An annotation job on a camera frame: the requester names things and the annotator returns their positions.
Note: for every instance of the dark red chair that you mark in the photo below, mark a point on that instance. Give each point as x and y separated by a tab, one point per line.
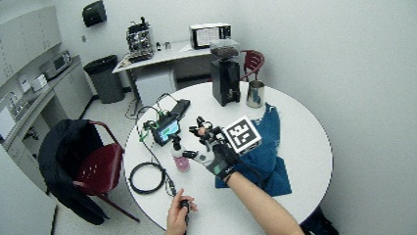
101	166
253	62

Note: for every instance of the grey wall cabinet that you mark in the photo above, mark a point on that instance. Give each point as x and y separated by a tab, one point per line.
25	39

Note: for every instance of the blue cloth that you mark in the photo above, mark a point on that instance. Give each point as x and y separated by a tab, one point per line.
266	163

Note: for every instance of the white microwave oven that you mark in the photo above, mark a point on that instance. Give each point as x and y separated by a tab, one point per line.
209	35

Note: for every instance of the grey side table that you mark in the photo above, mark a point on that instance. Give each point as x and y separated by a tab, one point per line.
169	55

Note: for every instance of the metal cup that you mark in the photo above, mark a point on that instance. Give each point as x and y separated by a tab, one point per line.
254	94

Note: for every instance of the silver toaster oven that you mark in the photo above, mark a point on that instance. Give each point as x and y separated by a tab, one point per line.
55	64

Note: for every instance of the grey counter cabinet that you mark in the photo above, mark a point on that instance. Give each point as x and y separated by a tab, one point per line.
65	94

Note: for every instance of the white cabinet box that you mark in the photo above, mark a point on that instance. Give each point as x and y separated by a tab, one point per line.
155	88

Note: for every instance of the pink spray bottle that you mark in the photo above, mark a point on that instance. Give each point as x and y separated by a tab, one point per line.
181	163

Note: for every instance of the black wall dispenser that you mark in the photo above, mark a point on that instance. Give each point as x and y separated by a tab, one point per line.
93	13

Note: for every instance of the black coffee grinder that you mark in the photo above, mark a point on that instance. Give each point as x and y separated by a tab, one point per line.
225	81

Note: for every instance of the espresso machine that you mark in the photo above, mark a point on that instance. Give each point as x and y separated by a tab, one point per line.
140	40

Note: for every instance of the small black handheld clicker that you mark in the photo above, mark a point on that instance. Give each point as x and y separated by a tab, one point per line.
185	205

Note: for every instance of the grey trash bin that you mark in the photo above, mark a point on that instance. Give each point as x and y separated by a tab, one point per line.
104	80

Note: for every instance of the person's dark trousers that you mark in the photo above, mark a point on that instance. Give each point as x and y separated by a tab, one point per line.
318	225

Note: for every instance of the white marker cube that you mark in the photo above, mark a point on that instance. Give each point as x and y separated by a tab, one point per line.
242	134

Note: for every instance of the black rectangular box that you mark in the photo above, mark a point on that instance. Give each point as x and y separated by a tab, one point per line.
180	108

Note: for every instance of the black jacket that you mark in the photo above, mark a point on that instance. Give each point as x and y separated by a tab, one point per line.
65	163

